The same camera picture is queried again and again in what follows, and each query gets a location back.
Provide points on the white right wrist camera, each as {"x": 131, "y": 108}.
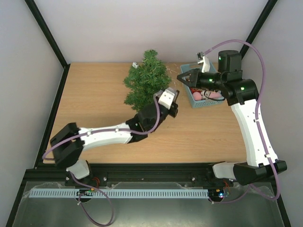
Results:
{"x": 203, "y": 61}

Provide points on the small green christmas tree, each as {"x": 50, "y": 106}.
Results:
{"x": 145, "y": 80}

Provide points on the light blue plastic basket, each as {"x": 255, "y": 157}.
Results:
{"x": 206, "y": 101}

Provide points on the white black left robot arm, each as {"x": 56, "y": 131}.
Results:
{"x": 68, "y": 144}

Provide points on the pink heart ornament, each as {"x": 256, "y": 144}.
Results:
{"x": 214, "y": 95}

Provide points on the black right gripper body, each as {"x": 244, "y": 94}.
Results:
{"x": 195, "y": 78}

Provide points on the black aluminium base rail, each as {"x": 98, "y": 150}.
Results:
{"x": 194, "y": 174}

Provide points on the pink pompom ornament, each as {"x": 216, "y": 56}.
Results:
{"x": 197, "y": 96}

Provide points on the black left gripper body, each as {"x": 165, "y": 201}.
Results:
{"x": 174, "y": 107}

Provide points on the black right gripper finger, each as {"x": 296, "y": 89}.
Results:
{"x": 185, "y": 81}
{"x": 184, "y": 75}

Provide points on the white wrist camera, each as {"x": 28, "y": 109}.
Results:
{"x": 168, "y": 97}
{"x": 203, "y": 61}

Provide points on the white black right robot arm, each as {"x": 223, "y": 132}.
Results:
{"x": 241, "y": 95}

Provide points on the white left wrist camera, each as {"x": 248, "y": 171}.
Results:
{"x": 168, "y": 97}

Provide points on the light blue cable duct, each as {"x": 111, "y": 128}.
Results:
{"x": 121, "y": 193}

